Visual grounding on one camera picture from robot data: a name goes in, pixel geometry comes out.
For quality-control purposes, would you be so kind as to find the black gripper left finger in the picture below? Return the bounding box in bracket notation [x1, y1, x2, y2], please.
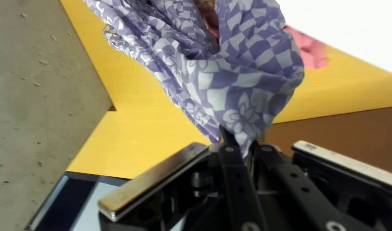
[97, 127, 265, 231]

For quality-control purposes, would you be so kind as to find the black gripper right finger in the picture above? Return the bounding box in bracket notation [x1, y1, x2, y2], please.
[249, 139, 392, 231]

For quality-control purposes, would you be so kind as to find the purple patterned cloth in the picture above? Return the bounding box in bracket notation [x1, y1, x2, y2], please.
[84, 0, 306, 157]

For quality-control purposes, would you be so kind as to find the pink cloth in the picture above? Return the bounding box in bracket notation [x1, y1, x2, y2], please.
[283, 24, 331, 70]

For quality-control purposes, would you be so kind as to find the white plastic basket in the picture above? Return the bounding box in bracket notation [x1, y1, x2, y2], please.
[276, 0, 392, 78]

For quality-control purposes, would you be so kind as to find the grey concrete pillar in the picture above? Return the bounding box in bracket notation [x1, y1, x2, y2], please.
[0, 0, 116, 231]

